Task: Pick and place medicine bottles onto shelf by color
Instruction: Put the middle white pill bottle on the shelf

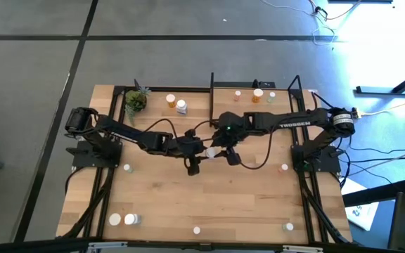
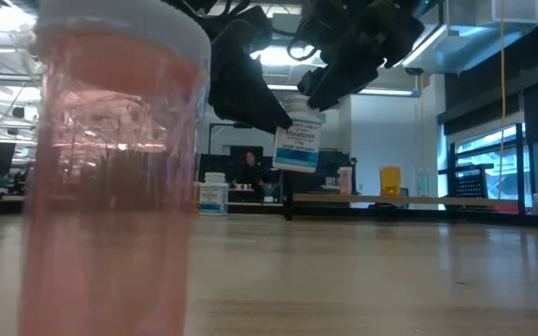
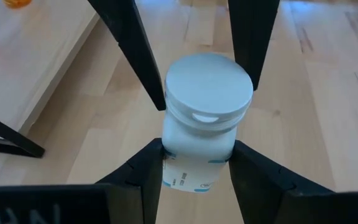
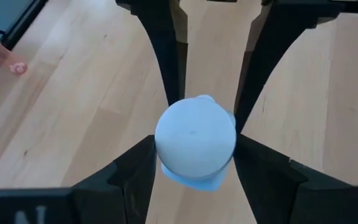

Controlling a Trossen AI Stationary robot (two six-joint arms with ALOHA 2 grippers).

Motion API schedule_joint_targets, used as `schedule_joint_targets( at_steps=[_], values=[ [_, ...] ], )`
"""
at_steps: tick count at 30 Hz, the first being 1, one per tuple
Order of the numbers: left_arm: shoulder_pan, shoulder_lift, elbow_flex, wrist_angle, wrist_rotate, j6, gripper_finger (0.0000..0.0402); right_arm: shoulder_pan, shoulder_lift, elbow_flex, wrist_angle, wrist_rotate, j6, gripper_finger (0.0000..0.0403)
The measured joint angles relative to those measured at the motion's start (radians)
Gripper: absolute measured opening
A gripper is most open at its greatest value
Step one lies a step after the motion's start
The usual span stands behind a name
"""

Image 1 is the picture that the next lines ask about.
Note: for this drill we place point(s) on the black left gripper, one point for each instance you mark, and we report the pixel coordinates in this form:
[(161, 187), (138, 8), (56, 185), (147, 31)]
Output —
[(188, 144)]

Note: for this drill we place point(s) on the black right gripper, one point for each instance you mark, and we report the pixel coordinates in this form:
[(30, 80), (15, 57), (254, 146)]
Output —
[(230, 128)]

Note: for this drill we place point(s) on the white melatonin bottle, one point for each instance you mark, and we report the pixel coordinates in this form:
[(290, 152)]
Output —
[(211, 152), (181, 106)]

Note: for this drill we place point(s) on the small pink pill bottle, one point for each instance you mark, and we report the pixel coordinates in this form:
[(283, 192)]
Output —
[(284, 167), (237, 94)]

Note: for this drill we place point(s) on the small green pill bottle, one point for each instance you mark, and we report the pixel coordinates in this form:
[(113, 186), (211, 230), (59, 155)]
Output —
[(289, 226), (272, 95), (127, 167)]

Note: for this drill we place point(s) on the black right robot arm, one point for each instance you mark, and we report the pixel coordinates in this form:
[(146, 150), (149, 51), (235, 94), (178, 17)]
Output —
[(294, 123)]

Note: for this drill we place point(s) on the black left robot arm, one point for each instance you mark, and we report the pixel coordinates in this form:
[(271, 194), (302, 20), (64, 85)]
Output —
[(125, 131)]

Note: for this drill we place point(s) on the black box behind shelf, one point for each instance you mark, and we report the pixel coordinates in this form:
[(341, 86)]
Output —
[(265, 84)]

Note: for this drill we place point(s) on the pink pill bottle white cap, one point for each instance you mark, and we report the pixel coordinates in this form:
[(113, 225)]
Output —
[(196, 230)]

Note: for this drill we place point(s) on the green potted plant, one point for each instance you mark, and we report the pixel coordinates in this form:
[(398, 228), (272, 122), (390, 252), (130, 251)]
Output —
[(135, 100)]

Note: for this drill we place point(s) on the white plastic bottle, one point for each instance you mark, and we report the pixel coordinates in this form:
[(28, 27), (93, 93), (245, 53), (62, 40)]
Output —
[(131, 219)]

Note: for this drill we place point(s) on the large white-capped bottle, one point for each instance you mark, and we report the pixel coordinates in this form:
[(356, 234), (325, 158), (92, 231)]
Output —
[(115, 219)]

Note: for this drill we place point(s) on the white printed paper sheet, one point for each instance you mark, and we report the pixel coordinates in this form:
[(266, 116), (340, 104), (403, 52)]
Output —
[(360, 211)]

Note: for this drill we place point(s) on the black floor beam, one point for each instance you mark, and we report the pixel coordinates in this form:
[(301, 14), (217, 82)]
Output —
[(374, 196)]

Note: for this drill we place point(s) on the black desk leg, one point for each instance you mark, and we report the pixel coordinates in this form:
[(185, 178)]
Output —
[(392, 90)]

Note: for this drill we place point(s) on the wooden shelf with black frame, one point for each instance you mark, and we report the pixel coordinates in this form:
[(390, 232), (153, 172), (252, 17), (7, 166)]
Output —
[(223, 102)]

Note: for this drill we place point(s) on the black table rail frame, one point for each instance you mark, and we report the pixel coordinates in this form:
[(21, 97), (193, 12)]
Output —
[(195, 89)]

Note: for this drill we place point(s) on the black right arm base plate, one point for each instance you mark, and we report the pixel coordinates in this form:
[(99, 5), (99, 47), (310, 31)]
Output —
[(323, 165)]

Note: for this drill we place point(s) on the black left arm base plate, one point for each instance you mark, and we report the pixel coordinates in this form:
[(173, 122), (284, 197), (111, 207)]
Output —
[(93, 162)]

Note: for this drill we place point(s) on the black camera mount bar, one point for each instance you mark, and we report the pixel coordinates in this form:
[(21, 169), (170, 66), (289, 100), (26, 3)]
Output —
[(48, 246)]

